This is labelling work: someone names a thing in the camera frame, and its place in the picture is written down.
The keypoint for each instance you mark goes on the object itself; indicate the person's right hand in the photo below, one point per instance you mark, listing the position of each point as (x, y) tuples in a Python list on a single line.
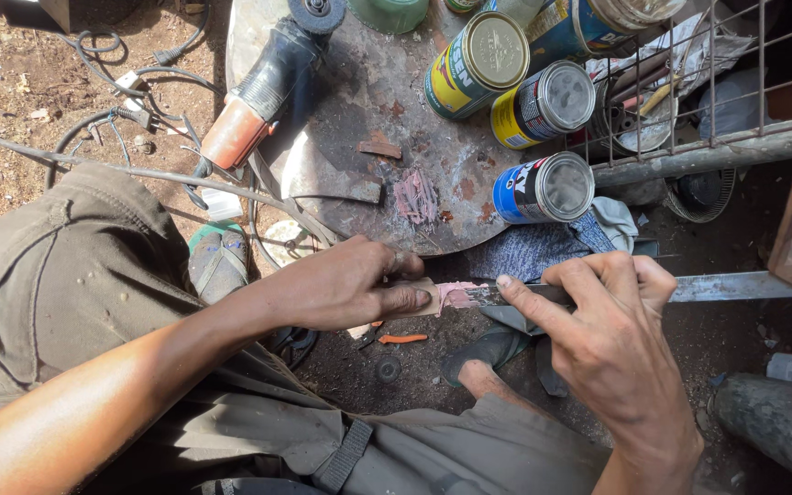
[(609, 357)]

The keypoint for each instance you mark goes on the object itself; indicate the person's left hand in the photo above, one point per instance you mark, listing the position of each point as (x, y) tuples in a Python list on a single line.
[(334, 289)]

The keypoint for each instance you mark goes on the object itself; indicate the small wooden putty spatula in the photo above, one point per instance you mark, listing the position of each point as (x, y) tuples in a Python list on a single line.
[(430, 308)]

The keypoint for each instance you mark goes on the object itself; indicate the long metal bar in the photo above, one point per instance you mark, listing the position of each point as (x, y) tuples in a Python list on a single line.
[(726, 287)]

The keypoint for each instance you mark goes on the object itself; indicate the white round lid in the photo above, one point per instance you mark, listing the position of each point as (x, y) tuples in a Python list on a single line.
[(282, 240)]

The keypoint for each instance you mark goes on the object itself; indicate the small black disc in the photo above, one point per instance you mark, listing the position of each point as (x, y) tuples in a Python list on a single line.
[(388, 369)]

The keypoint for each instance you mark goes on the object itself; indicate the flat metal scraper blade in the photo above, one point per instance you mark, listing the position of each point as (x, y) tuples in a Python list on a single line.
[(327, 175)]

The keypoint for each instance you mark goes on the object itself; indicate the green grey sandal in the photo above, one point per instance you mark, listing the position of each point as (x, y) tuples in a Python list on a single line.
[(221, 265)]

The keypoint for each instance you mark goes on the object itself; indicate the person's right foot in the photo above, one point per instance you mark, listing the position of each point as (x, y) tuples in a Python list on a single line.
[(496, 385)]

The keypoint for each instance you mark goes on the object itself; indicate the dark green sandal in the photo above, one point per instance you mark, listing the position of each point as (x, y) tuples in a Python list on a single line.
[(489, 349)]

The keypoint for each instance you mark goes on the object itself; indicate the pink putty lump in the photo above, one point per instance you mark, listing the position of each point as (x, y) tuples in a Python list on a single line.
[(454, 295)]

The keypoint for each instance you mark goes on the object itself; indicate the pink putty smear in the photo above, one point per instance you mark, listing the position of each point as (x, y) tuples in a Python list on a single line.
[(415, 198)]

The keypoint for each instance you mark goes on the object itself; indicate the blue grey cloth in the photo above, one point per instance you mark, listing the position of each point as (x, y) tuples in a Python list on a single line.
[(540, 247)]

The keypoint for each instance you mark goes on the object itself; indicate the small white plastic box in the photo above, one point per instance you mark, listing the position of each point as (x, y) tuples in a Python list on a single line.
[(222, 204)]

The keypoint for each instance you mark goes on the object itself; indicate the small rusty metal piece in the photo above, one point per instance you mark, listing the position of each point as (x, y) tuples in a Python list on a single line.
[(379, 149)]

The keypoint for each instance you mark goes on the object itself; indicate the dark grey metal cylinder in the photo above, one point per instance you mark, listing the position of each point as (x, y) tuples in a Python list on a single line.
[(777, 419)]

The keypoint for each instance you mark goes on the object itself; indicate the small blue can silver lid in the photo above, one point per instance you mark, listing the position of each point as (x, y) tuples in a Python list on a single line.
[(540, 189)]

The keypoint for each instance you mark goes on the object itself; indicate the rusty round metal drum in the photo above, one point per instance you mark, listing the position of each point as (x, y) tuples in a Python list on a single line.
[(382, 103)]

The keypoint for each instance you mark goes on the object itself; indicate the black orange angle grinder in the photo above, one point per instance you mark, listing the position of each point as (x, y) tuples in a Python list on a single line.
[(265, 89)]

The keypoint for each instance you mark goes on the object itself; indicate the bucket with tools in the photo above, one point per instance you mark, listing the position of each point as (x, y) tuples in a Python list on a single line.
[(633, 117)]

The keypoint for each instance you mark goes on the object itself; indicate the yellow black can silver lid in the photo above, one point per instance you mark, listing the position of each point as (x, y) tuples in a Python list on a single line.
[(540, 106)]

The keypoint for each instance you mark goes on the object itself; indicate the green yellow can gold lid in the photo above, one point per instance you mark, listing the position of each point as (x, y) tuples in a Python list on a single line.
[(475, 65)]

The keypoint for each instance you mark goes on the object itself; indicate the olive trousers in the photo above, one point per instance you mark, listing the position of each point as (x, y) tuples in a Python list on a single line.
[(59, 275)]

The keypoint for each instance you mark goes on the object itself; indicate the green plastic bowl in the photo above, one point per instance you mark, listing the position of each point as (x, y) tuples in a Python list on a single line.
[(388, 14)]

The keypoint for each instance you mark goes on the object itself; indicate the white plug adapter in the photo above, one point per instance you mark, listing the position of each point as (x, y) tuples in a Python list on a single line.
[(129, 82)]

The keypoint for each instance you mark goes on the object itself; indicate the crumpled newspaper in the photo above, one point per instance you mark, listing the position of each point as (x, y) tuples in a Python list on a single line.
[(698, 55)]

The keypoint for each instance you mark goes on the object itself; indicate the large blue paint can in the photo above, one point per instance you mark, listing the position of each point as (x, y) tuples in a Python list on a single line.
[(588, 31)]

